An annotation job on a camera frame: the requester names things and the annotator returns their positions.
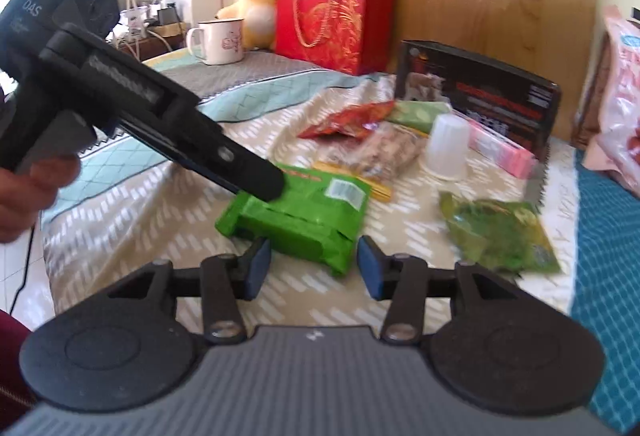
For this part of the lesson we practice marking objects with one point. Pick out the bright green snack packet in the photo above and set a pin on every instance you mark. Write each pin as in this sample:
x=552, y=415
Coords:
x=300, y=218

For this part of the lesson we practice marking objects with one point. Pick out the large pink snack bag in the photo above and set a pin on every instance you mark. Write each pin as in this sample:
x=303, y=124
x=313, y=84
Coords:
x=620, y=106

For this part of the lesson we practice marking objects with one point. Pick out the maroon clothing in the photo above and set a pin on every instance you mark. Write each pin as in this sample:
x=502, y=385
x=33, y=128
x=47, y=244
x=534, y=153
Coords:
x=12, y=356

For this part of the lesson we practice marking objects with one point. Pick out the light green snack packet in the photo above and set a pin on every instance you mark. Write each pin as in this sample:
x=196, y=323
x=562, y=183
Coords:
x=415, y=114

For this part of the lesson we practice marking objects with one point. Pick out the red snack packet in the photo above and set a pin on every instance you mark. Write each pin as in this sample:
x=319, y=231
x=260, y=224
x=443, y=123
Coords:
x=350, y=121

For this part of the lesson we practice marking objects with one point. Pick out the white power strip with chargers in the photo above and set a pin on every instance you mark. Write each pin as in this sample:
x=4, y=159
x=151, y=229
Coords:
x=150, y=19

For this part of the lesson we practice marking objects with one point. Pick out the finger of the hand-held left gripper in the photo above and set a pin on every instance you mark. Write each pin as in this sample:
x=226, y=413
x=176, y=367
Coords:
x=175, y=150
x=240, y=161

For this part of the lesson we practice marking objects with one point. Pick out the clear nut snack packet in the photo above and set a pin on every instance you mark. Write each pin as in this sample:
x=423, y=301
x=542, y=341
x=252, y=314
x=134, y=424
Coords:
x=385, y=151

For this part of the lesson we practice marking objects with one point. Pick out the person's left hand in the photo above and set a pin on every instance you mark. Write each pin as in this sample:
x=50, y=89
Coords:
x=30, y=196

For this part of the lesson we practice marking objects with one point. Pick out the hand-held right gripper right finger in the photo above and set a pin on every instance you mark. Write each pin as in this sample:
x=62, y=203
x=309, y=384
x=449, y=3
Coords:
x=371, y=268

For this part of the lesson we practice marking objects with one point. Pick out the black printed cardboard box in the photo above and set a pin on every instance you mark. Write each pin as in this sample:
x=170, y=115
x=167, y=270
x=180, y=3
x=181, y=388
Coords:
x=500, y=89

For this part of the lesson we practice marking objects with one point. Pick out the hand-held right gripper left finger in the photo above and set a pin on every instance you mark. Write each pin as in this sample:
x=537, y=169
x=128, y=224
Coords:
x=257, y=268

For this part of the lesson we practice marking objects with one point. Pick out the red gift bag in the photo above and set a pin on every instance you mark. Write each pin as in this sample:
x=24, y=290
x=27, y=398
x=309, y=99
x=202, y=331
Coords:
x=340, y=26

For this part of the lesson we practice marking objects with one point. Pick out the pink snack box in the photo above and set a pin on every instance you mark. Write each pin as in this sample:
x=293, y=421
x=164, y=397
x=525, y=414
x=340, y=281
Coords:
x=505, y=151

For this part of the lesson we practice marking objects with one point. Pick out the yellow snack packet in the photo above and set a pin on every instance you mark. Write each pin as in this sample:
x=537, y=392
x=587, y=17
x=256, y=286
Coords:
x=381, y=191

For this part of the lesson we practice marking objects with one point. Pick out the yellow plush duck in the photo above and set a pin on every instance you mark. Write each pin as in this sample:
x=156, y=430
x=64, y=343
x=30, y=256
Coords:
x=257, y=6

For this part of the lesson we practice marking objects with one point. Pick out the green leafy vegetable packet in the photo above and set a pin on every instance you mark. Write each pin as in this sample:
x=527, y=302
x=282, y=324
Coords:
x=500, y=231

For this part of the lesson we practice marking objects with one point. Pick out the translucent plastic cup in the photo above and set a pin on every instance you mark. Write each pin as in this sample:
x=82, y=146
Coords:
x=447, y=146

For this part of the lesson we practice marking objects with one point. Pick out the beige patterned blanket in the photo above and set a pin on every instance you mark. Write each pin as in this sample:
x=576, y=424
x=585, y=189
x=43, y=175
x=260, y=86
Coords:
x=165, y=216

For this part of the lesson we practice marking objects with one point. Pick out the white enamel mug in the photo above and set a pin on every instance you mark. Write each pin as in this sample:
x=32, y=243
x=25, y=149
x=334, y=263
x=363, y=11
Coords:
x=222, y=41

